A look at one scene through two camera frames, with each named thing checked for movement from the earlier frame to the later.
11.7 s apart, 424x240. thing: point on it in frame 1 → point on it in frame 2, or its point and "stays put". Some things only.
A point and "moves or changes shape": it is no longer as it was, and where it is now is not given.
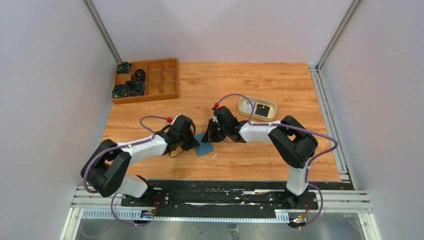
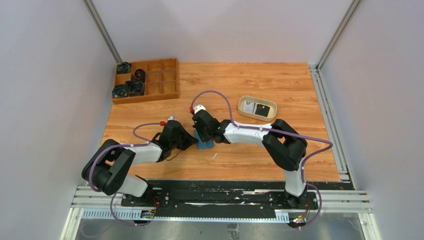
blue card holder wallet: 204,148 moves or changes shape
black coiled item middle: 140,74 stays put
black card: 262,110 stays put
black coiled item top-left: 124,67 stays put
